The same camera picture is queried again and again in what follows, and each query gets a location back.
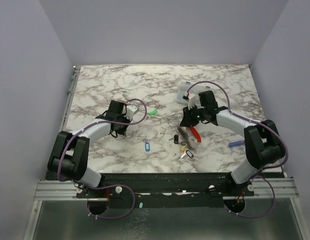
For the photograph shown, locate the blue key tag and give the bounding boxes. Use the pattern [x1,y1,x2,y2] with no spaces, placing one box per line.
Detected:
[143,138,151,152]

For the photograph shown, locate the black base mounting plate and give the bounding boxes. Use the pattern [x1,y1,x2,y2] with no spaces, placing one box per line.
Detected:
[77,172,254,209]

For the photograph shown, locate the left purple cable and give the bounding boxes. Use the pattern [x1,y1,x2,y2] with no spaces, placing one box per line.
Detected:
[57,98,148,221]

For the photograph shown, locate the bunch of silver keys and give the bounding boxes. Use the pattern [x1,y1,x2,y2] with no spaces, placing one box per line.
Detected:
[168,134,194,159]

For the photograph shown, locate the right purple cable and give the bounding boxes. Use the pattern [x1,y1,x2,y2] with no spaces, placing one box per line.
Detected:
[187,81,289,219]

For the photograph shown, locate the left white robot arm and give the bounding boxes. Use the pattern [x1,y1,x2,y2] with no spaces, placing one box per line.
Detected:
[47,100,139,198]

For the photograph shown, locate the clear plastic organizer box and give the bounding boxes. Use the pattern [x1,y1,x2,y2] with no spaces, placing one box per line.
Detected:
[176,81,212,106]

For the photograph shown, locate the aluminium frame rail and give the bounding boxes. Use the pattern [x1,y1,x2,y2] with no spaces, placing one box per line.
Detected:
[35,178,299,202]

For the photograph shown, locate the blue red marker pen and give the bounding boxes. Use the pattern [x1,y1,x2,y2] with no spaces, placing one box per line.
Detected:
[228,140,245,148]

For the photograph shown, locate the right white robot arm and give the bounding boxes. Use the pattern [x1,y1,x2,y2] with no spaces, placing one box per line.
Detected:
[180,90,286,196]

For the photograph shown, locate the red black key holder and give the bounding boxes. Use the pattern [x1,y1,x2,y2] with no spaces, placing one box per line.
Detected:
[177,126,200,151]

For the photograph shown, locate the green key tag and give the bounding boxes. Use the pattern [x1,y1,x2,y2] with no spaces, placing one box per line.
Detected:
[149,110,158,116]

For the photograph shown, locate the left side aluminium rail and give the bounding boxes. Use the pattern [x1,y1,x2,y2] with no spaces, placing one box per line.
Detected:
[50,65,82,171]

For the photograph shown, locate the purple cable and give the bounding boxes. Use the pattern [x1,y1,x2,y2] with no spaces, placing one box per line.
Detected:
[57,98,148,221]
[187,81,289,219]

